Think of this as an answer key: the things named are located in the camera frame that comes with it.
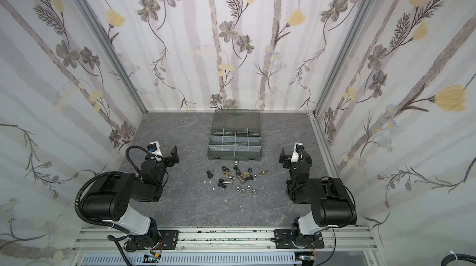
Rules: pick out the green plastic compartment organizer box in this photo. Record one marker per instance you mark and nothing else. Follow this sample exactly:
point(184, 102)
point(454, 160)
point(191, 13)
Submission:
point(236, 135)

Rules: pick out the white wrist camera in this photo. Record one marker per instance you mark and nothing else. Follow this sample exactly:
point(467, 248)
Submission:
point(297, 153)
point(154, 149)

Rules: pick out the white slotted cable duct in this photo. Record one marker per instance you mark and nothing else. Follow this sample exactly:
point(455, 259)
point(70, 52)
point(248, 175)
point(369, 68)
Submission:
point(216, 259)

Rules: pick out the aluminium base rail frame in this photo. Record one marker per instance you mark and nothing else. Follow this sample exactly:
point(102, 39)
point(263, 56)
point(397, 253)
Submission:
point(349, 246)

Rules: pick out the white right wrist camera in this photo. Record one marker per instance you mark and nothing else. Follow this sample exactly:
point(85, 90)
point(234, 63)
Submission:
point(297, 153)

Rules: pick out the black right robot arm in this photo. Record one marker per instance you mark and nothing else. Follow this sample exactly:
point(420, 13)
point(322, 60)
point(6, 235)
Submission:
point(332, 205)

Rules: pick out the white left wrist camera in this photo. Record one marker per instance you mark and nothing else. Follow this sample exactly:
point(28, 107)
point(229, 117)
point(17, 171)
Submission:
point(154, 149)

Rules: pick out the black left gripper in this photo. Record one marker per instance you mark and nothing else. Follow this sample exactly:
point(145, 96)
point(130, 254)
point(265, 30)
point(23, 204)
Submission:
point(170, 158)

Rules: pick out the brass wing nuts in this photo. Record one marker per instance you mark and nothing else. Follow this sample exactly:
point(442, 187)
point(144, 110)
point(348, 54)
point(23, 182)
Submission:
point(244, 177)

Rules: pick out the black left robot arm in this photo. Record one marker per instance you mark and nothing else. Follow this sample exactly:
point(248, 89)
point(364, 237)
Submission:
point(104, 200)

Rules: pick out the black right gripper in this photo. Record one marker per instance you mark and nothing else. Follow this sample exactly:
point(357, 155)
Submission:
point(289, 159)

